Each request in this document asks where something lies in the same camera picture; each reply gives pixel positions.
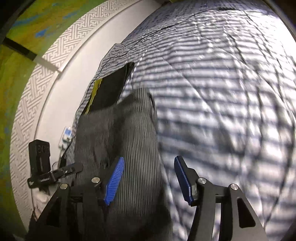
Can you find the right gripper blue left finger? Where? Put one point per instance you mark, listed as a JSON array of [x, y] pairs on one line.
[[114, 176]]

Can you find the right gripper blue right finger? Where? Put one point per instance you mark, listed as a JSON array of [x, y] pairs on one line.
[[187, 178]]

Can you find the grey knitted garment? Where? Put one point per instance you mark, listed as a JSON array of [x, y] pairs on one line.
[[139, 210]]

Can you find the white power strip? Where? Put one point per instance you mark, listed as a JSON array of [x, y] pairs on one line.
[[65, 138]]

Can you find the black garment with yellow stripes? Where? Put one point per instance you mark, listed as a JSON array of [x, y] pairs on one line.
[[106, 91]]

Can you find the striped grey bed sheet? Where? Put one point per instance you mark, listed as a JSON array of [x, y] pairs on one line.
[[222, 74]]

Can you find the black and white wall strip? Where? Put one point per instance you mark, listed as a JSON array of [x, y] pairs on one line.
[[29, 54]]

